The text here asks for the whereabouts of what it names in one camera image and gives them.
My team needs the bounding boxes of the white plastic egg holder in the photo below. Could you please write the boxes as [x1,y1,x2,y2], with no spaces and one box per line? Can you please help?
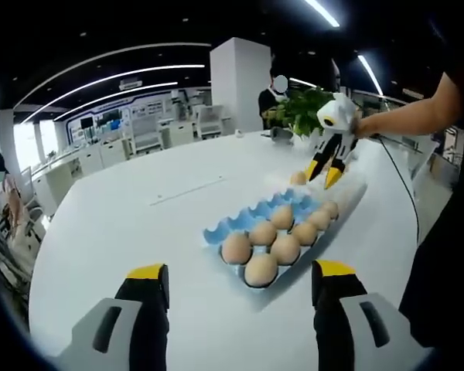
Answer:
[268,169,369,233]

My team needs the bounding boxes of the green potted plant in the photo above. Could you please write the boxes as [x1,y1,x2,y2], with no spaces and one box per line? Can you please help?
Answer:
[264,87,337,142]

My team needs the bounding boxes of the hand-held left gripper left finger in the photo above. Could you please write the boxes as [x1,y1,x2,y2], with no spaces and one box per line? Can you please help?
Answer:
[56,263,170,371]

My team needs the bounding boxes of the white table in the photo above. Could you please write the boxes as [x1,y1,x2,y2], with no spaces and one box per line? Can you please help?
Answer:
[29,129,422,371]

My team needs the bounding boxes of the white square pillar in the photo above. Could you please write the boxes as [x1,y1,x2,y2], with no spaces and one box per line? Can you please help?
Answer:
[210,37,271,136]
[0,110,16,163]

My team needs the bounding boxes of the person's black shirt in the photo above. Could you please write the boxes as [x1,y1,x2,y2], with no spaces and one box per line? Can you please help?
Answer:
[397,65,464,349]

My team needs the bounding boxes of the white display wall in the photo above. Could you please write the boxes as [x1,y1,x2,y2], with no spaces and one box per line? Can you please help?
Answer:
[67,90,212,146]

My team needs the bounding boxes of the white office chair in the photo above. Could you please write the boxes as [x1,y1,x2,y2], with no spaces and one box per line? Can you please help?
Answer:
[196,104,227,138]
[130,116,165,154]

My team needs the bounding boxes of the ceiling light strip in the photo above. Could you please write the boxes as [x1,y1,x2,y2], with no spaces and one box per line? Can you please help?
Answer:
[303,0,341,28]
[56,80,179,121]
[13,42,212,111]
[357,54,384,97]
[21,63,206,124]

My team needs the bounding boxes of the white low cabinet row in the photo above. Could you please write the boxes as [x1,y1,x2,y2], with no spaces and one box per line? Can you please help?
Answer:
[30,134,198,186]

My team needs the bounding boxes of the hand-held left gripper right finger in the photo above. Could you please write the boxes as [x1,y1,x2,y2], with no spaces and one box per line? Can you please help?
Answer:
[311,259,436,371]

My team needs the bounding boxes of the person's right hand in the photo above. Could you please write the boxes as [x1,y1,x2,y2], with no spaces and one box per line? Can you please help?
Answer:
[351,114,378,139]

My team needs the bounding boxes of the grey device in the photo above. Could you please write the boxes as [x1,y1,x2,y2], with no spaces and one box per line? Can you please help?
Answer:
[270,129,294,145]

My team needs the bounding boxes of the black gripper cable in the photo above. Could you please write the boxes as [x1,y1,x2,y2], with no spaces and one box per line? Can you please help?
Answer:
[377,134,421,243]

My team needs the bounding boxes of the blue egg tray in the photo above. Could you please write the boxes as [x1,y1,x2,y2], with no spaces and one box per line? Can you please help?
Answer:
[203,188,333,289]

